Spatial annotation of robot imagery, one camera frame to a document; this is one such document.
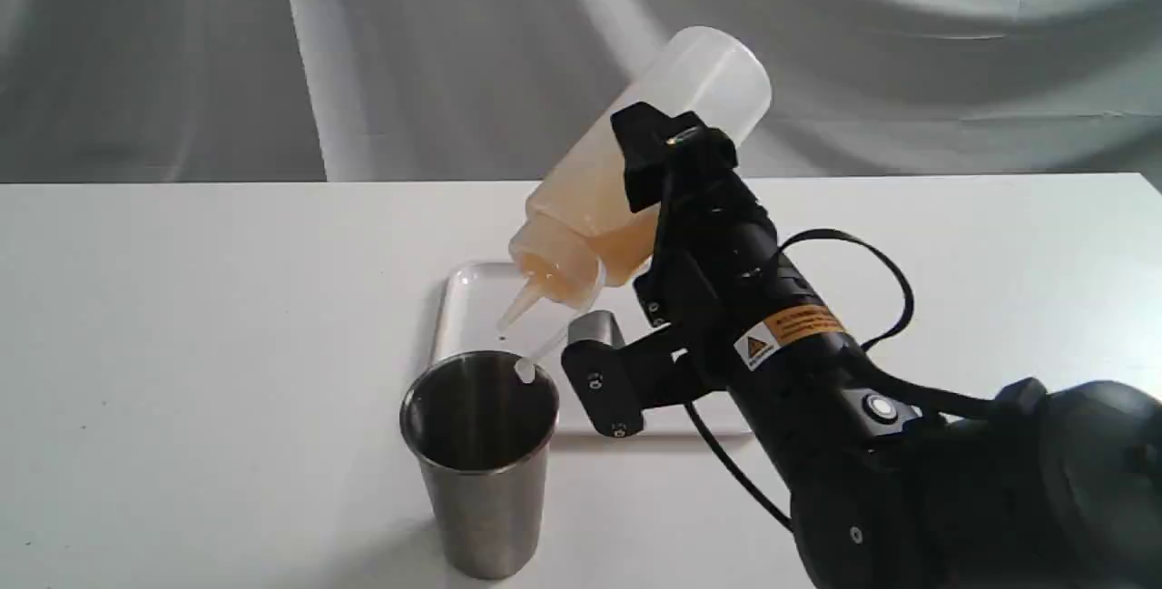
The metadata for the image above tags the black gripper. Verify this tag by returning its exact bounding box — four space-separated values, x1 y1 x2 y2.
610 102 822 389

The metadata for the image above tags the translucent squeeze bottle amber liquid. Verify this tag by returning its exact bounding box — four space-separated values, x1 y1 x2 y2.
497 26 772 331

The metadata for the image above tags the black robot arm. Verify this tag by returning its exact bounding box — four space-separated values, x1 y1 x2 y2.
593 102 1159 588

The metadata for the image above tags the stainless steel cup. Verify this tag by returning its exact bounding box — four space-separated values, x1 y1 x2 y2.
399 350 560 581

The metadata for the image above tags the white plastic tray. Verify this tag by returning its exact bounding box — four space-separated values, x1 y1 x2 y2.
428 263 754 438

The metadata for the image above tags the grey fabric backdrop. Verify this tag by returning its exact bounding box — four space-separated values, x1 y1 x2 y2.
1 0 1159 184

